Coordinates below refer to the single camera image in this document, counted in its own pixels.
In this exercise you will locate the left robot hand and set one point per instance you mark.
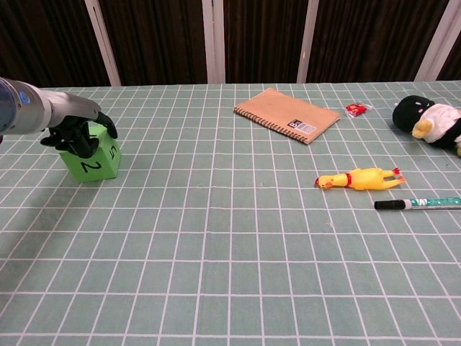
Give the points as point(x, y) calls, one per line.
point(75, 135)

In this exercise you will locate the green numbered foam cube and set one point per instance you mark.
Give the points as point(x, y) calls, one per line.
point(104, 158)

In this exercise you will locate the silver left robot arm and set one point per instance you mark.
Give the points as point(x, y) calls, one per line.
point(21, 106)

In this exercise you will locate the green grid tablecloth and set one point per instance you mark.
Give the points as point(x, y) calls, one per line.
point(216, 252)

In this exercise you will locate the dark brown curtain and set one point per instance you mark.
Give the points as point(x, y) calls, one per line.
point(162, 39)

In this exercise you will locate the brown spiral notebook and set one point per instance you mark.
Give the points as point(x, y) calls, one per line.
point(284, 113)

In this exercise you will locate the small red wrapped packet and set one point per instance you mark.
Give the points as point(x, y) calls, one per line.
point(356, 109)

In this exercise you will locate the yellow rubber chicken toy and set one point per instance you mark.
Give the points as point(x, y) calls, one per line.
point(363, 178)

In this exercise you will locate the black capped marker pen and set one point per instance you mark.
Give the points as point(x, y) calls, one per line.
point(417, 203)

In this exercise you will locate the black and white plush toy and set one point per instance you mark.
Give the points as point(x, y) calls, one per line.
point(432, 120)

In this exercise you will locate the white frame post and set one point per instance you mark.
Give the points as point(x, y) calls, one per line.
point(102, 41)
point(437, 43)
point(307, 41)
point(214, 41)

